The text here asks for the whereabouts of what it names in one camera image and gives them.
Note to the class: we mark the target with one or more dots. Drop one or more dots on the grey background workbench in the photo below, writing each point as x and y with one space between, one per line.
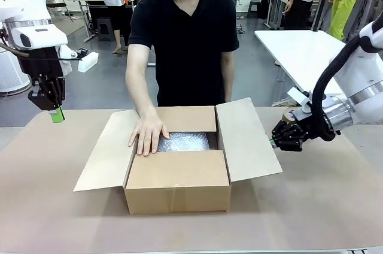
273 8

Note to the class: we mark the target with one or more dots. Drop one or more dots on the person's left forearm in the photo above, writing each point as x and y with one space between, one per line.
228 86

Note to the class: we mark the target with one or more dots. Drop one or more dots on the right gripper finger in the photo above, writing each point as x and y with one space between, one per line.
288 143
287 129

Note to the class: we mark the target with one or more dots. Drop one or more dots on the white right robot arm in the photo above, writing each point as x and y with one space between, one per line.
362 77

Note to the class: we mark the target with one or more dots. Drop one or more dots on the dark plastic stool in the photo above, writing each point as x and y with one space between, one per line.
105 27

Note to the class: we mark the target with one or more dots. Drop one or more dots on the white cylindrical air purifier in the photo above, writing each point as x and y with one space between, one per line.
10 71

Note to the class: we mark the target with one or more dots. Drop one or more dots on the person in lime green trousers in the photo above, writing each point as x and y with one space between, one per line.
344 5

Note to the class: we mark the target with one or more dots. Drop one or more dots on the white rounded side table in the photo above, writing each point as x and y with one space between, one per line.
299 53

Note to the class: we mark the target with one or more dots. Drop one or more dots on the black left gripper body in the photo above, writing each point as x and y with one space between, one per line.
42 62

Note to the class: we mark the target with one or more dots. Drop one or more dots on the brown cardboard box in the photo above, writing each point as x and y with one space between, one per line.
179 176

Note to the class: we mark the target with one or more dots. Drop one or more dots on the person's right hand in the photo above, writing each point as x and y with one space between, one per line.
149 134

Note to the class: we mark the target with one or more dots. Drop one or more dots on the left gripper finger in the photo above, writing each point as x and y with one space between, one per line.
42 95
58 114

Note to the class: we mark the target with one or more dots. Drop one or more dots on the small grey stool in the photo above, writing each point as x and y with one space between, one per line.
253 7

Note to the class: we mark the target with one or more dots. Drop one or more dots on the bubble wrap bundle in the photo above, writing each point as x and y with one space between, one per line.
185 142

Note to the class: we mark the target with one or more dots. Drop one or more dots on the crumpled brown paper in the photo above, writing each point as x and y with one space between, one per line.
281 103

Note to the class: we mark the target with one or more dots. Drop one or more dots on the person in black polo shirt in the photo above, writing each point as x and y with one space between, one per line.
185 41

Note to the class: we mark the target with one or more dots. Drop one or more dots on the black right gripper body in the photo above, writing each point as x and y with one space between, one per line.
309 128

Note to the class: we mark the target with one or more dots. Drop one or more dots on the person's right forearm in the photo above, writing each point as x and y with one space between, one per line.
139 86

